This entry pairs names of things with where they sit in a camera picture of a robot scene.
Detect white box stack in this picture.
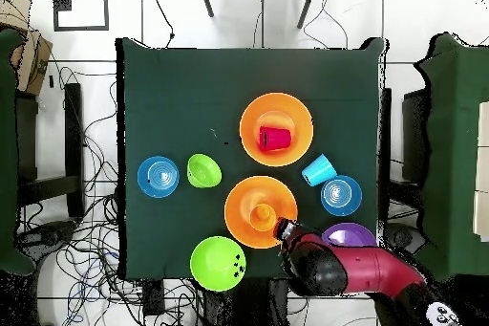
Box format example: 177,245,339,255
472,100,489,243

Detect blue cup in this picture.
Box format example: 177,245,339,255
301,152,338,188

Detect black tripod leg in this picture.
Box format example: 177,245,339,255
296,0,319,30
197,0,216,18

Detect large green bowl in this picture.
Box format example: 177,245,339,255
189,235,247,293

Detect red cup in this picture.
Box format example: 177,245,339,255
258,125,293,153

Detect black cable with connector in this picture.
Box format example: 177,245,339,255
149,0,176,49

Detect small green bowl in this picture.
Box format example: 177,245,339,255
186,153,223,189

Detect large orange bowl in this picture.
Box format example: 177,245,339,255
239,92,315,167
223,175,299,250

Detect black floor frame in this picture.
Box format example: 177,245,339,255
52,0,111,33

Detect blue bowl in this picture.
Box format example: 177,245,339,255
320,174,363,217
137,155,181,200

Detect purple bowl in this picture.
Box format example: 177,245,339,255
321,222,379,249

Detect black pedestal foot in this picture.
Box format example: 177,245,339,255
16,220,79,262
385,222,427,255

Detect orange cup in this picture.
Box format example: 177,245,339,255
248,203,277,232

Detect dark green table cloth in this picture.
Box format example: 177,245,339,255
116,36,389,281

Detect black power strip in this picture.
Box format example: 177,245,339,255
141,278,166,316

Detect dark green covered table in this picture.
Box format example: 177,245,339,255
414,33,489,282
0,28,37,277

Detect black metal stand frame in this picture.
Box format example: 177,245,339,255
14,82,87,220

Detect cardboard box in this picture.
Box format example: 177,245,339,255
0,0,53,98

